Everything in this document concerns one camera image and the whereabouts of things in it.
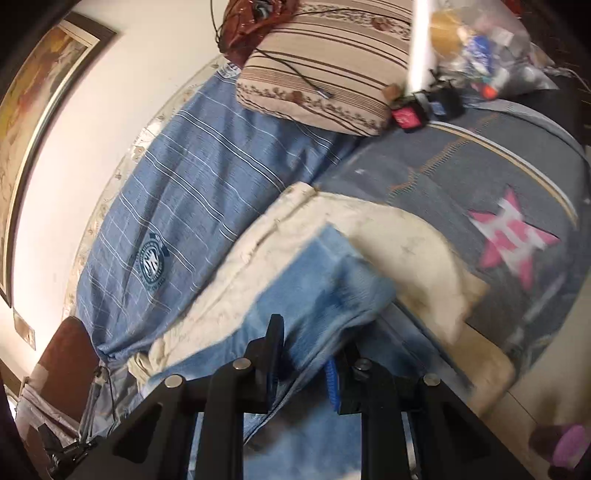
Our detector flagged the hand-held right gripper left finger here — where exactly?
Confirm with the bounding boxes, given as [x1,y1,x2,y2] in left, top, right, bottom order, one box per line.
[83,314,284,480]

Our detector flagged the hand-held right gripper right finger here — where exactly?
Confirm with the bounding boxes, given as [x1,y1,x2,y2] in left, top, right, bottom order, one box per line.
[324,348,519,480]

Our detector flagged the blue denim pants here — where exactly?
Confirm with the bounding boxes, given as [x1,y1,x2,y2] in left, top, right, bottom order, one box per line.
[148,224,462,480]

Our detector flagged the crumpled grey printed cloth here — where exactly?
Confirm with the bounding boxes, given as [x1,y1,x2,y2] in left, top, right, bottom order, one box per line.
[78,359,155,446]

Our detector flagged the cream leaf-print bed sheet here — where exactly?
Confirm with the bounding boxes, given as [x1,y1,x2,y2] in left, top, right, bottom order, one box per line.
[127,181,515,416]

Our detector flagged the brown headboard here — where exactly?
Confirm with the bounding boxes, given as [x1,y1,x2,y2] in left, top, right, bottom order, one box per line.
[34,316,106,409]

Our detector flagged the blue plaid duvet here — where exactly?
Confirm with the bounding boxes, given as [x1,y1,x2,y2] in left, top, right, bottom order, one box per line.
[74,60,365,370]

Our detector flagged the silvery grey cloth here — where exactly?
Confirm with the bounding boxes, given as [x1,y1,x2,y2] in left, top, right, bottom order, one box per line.
[15,377,85,446]

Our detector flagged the purple fuzzy object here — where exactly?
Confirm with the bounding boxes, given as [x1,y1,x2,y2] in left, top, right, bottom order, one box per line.
[529,423,588,468]

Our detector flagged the grey printed bed sheet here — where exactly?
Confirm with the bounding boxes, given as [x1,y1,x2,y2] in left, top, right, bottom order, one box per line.
[318,98,591,386]

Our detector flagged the brown striped pillow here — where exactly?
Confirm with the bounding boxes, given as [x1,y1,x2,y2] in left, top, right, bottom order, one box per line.
[235,0,415,137]

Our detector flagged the red-brown bag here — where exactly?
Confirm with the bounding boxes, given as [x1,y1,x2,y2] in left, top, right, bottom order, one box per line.
[216,0,303,66]

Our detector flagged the white plastic roll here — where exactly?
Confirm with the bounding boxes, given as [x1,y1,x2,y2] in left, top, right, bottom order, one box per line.
[405,0,437,101]

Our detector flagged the clear plastic bag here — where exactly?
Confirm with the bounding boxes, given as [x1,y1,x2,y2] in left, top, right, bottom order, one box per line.
[428,0,557,101]

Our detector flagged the small wall card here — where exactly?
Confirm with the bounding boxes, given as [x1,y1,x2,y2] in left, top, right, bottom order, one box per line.
[12,308,37,350]

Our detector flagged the framed wall picture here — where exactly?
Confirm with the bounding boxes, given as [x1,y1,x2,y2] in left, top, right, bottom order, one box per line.
[0,11,117,308]

